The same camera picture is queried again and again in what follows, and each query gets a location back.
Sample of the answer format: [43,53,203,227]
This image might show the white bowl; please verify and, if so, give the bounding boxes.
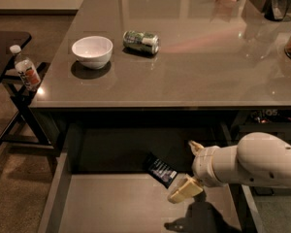
[71,36,113,70]

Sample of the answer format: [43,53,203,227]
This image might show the dark lower drawers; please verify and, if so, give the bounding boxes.
[232,109,291,197]

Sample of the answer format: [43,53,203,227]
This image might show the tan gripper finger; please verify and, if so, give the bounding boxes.
[188,140,204,155]
[168,175,203,204]

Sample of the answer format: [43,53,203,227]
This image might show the dark blue rxbar wrapper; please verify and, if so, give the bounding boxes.
[143,153,178,188]

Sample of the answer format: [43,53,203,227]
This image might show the clear water bottle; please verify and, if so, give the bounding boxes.
[10,45,41,91]

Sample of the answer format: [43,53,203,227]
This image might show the green soda can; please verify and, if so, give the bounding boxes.
[123,30,159,54]

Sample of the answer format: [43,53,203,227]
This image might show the grey open top drawer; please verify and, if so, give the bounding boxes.
[38,123,266,233]

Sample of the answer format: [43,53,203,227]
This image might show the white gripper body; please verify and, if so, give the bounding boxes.
[192,146,223,187]

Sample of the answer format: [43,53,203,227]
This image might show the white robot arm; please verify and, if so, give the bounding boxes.
[168,132,291,204]

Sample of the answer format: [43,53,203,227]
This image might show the black side table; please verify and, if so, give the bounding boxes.
[0,31,61,173]

